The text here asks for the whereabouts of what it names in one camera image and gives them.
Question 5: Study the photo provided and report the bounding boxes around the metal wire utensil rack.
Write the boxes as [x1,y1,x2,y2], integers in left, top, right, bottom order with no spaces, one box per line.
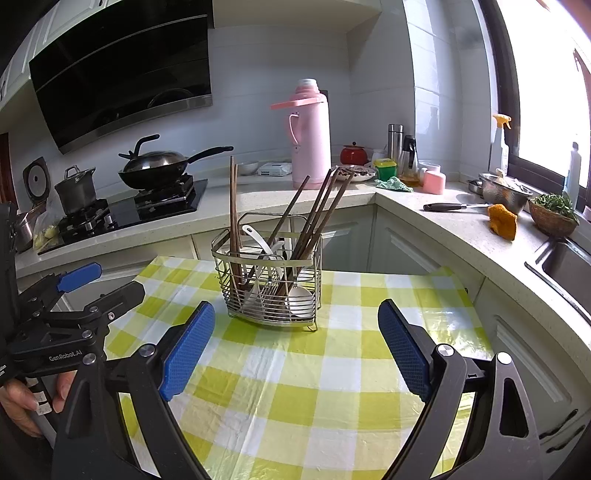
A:
[211,212,323,332]

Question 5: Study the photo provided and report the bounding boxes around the black-handled kitchen knife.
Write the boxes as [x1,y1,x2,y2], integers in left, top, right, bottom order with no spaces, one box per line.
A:
[423,202,492,213]

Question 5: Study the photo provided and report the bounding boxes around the spray bottle yellow trigger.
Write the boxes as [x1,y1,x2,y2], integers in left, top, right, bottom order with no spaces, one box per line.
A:
[488,114,512,177]

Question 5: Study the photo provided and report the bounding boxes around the black glass gas cooktop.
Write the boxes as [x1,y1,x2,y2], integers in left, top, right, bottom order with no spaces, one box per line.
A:
[36,174,208,252]

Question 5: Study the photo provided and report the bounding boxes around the green dish cloth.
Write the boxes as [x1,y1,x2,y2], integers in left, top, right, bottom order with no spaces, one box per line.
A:
[374,176,414,193]

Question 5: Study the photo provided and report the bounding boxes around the pink cup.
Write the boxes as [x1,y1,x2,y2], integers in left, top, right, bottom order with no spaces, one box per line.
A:
[423,170,446,195]

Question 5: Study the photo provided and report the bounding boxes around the red enamel pot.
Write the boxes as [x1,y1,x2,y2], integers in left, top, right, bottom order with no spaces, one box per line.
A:
[341,142,369,166]

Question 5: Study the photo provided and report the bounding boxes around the set of wooden chopsticks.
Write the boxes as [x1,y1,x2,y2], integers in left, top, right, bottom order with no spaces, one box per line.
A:
[229,156,356,319]

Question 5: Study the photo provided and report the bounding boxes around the white base cabinets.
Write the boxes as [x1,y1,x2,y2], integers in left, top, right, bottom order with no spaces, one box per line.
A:
[14,203,591,480]

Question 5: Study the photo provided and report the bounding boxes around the white detergent bottle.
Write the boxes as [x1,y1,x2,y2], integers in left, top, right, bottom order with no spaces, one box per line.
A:
[563,142,583,206]

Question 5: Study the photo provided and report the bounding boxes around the dark-framed window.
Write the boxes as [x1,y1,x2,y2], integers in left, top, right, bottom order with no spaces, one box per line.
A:
[478,0,591,204]

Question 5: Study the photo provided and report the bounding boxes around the bag of yellow food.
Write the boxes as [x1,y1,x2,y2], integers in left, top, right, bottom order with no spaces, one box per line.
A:
[32,222,63,252]

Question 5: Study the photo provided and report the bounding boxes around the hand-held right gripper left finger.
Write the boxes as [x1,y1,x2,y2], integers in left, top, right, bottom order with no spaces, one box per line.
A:
[53,301,216,480]

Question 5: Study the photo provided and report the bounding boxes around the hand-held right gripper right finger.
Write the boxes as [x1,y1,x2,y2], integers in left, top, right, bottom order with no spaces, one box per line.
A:
[378,299,543,480]

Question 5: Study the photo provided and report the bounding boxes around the steel kitchen sink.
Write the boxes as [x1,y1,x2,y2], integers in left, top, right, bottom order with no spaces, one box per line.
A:
[524,237,591,324]

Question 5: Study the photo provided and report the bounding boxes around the wicker basket of greens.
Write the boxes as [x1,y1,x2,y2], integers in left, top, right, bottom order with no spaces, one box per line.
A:
[527,194,580,238]

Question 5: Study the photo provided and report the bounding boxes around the white long-handled ladle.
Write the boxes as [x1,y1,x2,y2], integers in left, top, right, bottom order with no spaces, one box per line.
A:
[243,224,316,320]

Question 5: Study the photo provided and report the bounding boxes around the rice cooker with open lid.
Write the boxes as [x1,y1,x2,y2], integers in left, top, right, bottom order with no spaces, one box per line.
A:
[14,157,51,252]

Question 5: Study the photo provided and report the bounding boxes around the small white ceramic spoon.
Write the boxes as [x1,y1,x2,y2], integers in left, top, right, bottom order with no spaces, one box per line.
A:
[242,240,287,315]

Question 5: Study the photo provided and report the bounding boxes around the orange cloth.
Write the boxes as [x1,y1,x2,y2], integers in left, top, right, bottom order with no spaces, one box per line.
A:
[488,204,518,241]

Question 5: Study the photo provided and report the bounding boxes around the pink thermos jug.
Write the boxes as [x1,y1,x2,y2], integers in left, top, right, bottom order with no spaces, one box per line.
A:
[270,78,331,190]

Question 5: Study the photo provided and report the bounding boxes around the yellow-green lidded box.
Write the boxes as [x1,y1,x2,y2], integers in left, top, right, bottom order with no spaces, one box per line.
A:
[373,158,399,182]

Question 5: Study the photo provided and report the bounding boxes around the yellow checkered tablecloth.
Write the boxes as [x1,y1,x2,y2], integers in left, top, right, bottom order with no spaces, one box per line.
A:
[104,256,497,480]

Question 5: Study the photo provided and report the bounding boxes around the steel stockpot with lid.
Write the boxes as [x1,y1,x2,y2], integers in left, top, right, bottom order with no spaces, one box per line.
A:
[54,166,98,215]

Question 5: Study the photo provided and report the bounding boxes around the stainless steel vacuum bottle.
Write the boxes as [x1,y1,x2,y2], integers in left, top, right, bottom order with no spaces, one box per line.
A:
[387,124,404,163]

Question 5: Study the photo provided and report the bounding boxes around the brown wooden door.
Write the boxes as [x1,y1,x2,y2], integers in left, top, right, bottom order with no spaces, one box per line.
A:
[0,133,18,208]

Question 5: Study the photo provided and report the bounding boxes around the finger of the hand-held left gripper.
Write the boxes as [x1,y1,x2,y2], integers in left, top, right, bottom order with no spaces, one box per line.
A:
[16,280,147,344]
[18,262,103,319]

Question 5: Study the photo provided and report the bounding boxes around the patterned plate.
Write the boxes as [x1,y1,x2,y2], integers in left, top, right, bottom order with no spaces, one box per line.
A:
[331,164,377,183]

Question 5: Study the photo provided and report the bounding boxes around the steel mixing bowl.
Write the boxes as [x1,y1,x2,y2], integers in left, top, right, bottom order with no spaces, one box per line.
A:
[478,172,536,215]

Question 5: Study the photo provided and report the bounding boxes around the black range hood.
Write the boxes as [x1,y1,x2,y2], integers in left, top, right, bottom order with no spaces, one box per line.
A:
[28,0,215,155]

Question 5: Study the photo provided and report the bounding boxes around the person's left hand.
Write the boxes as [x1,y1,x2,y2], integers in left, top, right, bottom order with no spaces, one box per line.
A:
[0,370,78,438]

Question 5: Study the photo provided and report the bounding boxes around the black wok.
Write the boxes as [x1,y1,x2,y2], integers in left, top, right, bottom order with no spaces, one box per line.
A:
[118,146,235,190]

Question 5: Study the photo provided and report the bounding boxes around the steel wok lid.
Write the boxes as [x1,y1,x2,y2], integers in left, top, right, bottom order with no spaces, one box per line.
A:
[118,134,190,172]

